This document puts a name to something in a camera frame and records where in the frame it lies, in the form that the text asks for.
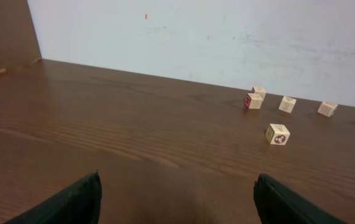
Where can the green-print wooden block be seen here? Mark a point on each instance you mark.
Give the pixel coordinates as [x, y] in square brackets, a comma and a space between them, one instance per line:
[327, 108]

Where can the top wooden block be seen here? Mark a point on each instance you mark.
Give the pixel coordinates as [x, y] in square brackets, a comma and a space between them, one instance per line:
[259, 90]

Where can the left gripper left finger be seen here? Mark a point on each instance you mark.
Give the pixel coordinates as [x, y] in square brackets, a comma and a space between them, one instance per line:
[80, 202]

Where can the wooden block soccer ball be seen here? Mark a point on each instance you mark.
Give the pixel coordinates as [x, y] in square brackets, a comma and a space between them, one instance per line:
[277, 134]

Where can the wooden block numeral three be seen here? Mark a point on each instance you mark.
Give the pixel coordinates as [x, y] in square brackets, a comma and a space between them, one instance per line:
[287, 104]

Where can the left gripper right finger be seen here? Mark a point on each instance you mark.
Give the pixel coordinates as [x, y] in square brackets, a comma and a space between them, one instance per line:
[276, 203]

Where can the red-sided wooden block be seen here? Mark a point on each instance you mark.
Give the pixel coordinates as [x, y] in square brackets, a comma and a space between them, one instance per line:
[253, 101]

